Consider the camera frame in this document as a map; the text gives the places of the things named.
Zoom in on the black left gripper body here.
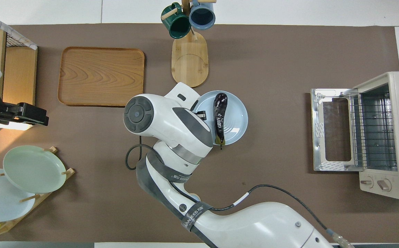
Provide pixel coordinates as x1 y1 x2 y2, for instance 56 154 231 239
0 103 23 126

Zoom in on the dark purple eggplant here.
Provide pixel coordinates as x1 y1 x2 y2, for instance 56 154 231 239
213 93 228 151

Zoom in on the light blue round plate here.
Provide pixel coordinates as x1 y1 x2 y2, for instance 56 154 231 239
193 90 249 146

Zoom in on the pale green plate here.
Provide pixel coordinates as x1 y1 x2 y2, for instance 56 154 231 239
2 145 67 194

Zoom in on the wooden mug tree stand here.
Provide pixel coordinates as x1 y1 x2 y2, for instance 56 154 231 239
161 0 217 89

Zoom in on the marble pattern shelf strip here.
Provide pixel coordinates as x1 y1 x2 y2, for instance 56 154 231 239
0 8 38 51

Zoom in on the rectangular wooden tray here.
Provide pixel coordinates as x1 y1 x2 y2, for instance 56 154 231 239
57 46 146 107

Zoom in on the wooden peg dish rack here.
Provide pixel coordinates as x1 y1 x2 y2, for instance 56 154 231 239
0 146 76 237

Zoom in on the dark green mug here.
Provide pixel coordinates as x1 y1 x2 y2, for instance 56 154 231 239
161 2 192 39

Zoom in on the brown table mat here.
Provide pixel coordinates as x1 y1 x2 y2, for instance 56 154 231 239
0 23 399 243

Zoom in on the blue mug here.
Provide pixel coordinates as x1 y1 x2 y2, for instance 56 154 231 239
188 0 216 31

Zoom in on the wooden shelf with wire mesh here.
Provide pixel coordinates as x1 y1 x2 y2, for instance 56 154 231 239
0 8 38 131

